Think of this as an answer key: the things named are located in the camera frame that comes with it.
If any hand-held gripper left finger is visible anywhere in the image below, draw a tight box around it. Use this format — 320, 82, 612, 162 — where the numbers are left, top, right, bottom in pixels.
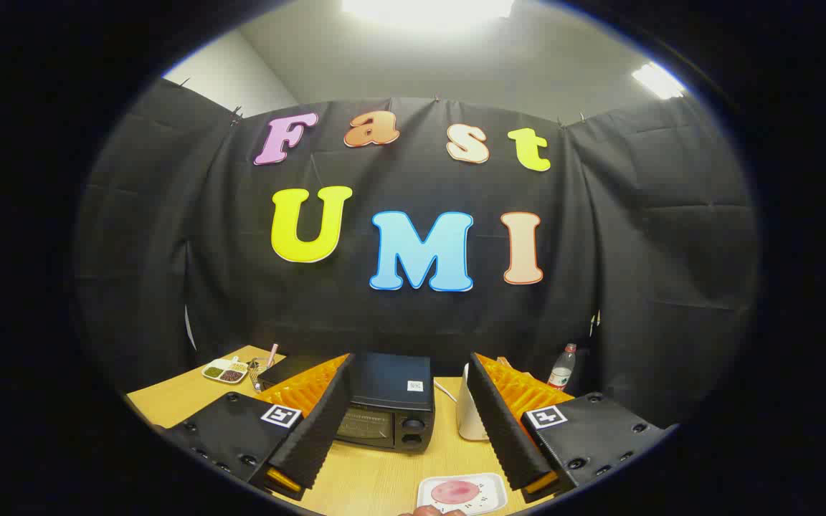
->
162, 353, 355, 502

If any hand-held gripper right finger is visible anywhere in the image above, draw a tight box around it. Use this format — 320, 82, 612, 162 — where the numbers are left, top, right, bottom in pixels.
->
467, 351, 675, 502

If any white square plate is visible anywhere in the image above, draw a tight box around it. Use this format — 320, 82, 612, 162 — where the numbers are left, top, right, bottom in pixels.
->
417, 473, 508, 515

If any pink round food slice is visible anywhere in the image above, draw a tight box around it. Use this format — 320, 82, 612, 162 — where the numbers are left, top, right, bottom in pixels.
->
431, 480, 482, 505

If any black toaster oven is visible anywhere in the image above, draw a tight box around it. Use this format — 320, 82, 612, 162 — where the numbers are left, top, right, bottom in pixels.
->
257, 351, 435, 454

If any white bread toaster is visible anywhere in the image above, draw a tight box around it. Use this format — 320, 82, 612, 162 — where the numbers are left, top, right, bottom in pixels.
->
456, 363, 489, 441

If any clear plastic water bottle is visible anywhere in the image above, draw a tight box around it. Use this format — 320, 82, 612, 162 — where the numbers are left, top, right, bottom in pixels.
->
548, 343, 577, 391

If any white divided dish of beans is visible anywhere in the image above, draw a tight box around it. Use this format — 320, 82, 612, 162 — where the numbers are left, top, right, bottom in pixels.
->
202, 357, 250, 385

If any black backdrop cloth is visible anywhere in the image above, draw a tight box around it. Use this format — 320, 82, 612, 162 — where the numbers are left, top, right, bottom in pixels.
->
72, 77, 761, 431

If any small ceiling light panel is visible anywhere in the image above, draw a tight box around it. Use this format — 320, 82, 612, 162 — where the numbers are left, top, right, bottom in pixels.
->
632, 62, 686, 100

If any large ceiling light panel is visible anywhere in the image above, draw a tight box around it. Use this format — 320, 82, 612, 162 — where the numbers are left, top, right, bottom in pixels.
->
341, 0, 516, 29

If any wire mesh utensil holder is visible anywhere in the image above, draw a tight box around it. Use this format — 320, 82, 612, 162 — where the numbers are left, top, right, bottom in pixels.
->
248, 356, 274, 391

